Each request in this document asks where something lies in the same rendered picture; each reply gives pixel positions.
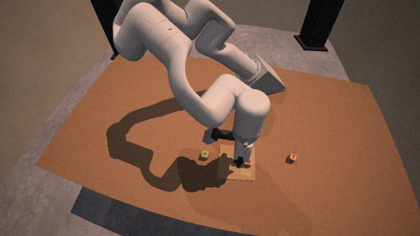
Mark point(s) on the orange flat mat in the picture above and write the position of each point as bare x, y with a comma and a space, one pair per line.
227, 169

